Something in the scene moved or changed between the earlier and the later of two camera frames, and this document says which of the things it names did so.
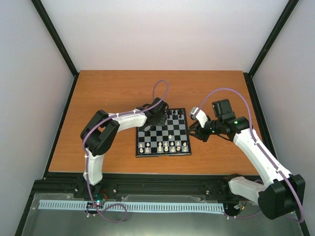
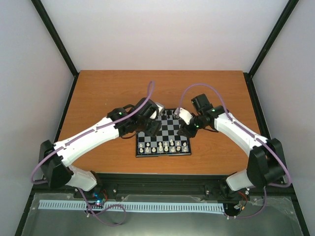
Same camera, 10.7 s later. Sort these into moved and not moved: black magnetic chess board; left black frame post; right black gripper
Moved: right black gripper
Not moved: left black frame post; black magnetic chess board
